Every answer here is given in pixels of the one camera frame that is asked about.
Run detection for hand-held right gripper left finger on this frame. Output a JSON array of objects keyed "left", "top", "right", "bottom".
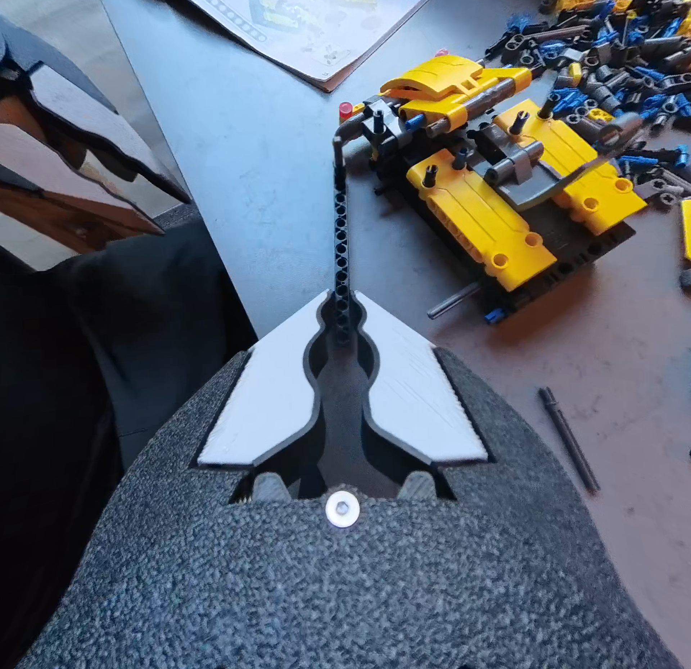
[{"left": 198, "top": 288, "right": 331, "bottom": 489}]

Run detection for person's dark clothing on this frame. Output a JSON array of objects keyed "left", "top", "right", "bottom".
[{"left": 0, "top": 205, "right": 257, "bottom": 669}]

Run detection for white instruction booklet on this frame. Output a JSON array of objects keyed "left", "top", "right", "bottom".
[{"left": 135, "top": 0, "right": 441, "bottom": 94}]

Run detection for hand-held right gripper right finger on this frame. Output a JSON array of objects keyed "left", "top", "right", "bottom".
[{"left": 353, "top": 288, "right": 490, "bottom": 489}]

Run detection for long black holed beam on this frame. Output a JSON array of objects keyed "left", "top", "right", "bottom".
[{"left": 332, "top": 151, "right": 358, "bottom": 346}]

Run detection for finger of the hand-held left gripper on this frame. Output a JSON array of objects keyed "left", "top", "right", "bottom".
[
  {"left": 0, "top": 124, "right": 166, "bottom": 237},
  {"left": 0, "top": 65, "right": 193, "bottom": 205}
]

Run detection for thin black axle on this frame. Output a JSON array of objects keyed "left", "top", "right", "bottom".
[{"left": 537, "top": 387, "right": 601, "bottom": 494}]

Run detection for pile of small building pieces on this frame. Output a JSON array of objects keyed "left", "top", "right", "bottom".
[{"left": 483, "top": 0, "right": 691, "bottom": 203}]

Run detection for grey desk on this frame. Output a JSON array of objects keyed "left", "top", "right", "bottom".
[{"left": 89, "top": 0, "right": 691, "bottom": 627}]

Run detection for wooden furniture block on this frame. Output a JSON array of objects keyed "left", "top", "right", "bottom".
[{"left": 0, "top": 183, "right": 163, "bottom": 255}]

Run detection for yellow toy vehicle model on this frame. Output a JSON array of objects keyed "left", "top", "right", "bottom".
[{"left": 332, "top": 46, "right": 649, "bottom": 324}]

